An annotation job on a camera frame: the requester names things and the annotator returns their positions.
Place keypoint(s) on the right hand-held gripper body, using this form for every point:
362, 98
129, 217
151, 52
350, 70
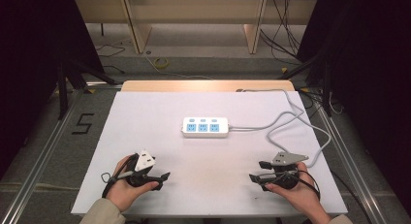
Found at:
286, 177

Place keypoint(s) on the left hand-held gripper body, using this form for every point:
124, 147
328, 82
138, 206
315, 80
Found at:
142, 172

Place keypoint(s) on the person's right hand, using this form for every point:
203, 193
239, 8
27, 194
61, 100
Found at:
305, 195

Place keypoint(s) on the person's left hand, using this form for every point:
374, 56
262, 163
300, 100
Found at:
121, 191

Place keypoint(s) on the white table sheet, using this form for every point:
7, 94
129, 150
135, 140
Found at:
206, 172

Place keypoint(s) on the white power strip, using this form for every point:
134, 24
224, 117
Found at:
205, 127

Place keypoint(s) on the wooden table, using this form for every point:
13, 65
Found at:
200, 85

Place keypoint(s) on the black metal stand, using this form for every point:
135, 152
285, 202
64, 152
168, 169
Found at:
69, 78
324, 81

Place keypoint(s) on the yellow tape roll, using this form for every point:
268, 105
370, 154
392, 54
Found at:
161, 63

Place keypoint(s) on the black curtain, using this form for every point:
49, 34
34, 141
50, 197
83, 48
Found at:
29, 72
374, 88

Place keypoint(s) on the beige wooden shelf unit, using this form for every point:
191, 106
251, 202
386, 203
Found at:
200, 10

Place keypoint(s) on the aluminium floor rail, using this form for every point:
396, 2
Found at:
42, 159
352, 166

